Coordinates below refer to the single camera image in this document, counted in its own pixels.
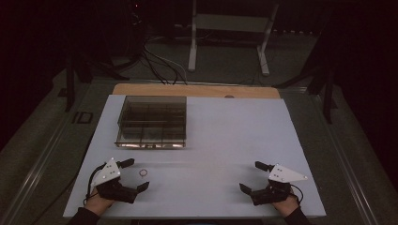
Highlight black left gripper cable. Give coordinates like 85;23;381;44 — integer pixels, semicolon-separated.
83;162;108;206

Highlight dark transparent compartment box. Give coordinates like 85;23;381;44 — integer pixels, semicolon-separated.
114;95;188;149

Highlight person's right hand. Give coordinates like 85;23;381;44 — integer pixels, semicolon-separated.
271;194;300;218

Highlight black stand legs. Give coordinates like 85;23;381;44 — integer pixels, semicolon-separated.
63;54;130;113
272;60;341;125

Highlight black square floor frame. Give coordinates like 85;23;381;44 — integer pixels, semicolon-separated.
72;111;94;125

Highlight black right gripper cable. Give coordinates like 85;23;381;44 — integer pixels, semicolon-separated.
290;183;304;205

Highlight black floor cables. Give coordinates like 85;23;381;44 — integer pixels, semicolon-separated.
142;37;190;86

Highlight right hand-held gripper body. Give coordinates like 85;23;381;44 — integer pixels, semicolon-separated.
250;163;309;207

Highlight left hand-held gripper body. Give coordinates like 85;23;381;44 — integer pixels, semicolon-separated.
89;157;139;204

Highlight wooden table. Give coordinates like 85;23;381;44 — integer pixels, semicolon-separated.
112;82;282;99

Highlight white table sheet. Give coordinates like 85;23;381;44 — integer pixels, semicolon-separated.
62;95;327;219

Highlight person's left hand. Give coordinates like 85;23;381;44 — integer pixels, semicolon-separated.
84;189;115;218

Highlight white metal stand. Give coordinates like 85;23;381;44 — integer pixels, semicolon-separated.
187;0;281;77

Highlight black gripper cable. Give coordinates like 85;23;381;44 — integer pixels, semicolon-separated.
83;162;108;206
290;183;304;205

